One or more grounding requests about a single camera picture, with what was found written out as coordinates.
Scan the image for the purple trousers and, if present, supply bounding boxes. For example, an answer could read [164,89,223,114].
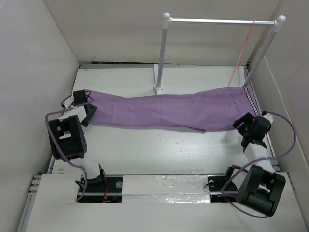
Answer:
[90,87,259,131]

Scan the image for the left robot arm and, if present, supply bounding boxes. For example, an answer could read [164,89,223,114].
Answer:
[45,90,108,192]

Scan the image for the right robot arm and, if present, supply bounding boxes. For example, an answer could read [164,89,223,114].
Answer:
[221,111,286,218]

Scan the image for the white clothes rack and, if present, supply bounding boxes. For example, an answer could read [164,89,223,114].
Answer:
[153,13,286,95]

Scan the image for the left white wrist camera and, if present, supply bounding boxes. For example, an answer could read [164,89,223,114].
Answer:
[61,95,75,109]

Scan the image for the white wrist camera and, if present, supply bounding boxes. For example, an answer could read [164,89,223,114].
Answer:
[261,111,274,124]
[61,95,75,109]

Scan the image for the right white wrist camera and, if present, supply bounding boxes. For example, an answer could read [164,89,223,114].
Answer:
[261,111,274,124]

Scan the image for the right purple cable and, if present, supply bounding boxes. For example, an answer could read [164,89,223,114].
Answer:
[220,110,297,218]

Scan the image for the purple cable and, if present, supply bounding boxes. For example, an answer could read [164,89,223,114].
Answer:
[44,90,95,201]
[220,110,297,218]

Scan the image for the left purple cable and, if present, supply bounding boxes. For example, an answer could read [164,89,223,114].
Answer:
[44,90,95,201]

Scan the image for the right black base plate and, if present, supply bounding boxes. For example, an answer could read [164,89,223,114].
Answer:
[207,175,242,203]

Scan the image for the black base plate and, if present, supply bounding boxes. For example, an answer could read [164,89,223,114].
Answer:
[207,175,242,203]
[76,176,123,203]

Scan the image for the pink wire hanger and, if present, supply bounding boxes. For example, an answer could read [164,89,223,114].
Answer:
[227,19,256,87]

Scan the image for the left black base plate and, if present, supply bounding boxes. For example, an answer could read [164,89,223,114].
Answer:
[76,176,123,203]

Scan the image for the aluminium frame rail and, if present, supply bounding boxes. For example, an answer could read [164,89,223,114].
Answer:
[16,63,84,232]

